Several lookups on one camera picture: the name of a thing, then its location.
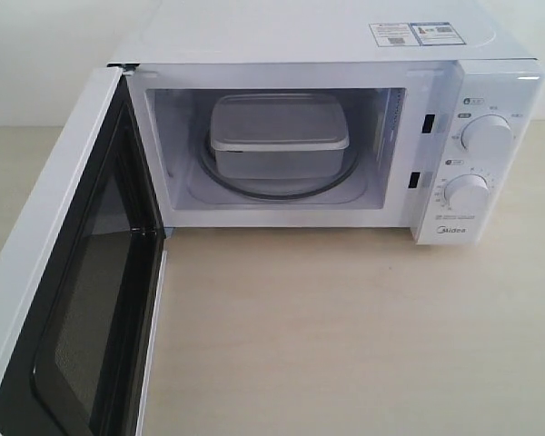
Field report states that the white Midea microwave oven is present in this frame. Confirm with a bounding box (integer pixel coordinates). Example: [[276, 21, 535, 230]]
[[109, 1, 544, 245]]

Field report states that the white lidded plastic container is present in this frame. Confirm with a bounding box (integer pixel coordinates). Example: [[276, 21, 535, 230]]
[[210, 94, 350, 180]]

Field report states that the warning label sticker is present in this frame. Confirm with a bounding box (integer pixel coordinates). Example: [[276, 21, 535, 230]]
[[369, 22, 465, 47]]

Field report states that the white microwave door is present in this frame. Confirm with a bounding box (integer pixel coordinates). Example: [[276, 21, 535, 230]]
[[0, 65, 166, 435]]

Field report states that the white lower timer knob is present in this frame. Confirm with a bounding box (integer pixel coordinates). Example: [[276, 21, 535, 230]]
[[443, 174, 490, 212]]

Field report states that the white upper control knob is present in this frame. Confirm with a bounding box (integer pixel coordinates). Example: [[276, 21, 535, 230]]
[[461, 114, 513, 155]]

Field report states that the glass microwave turntable plate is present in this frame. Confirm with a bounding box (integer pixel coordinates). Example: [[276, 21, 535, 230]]
[[194, 133, 361, 202]]

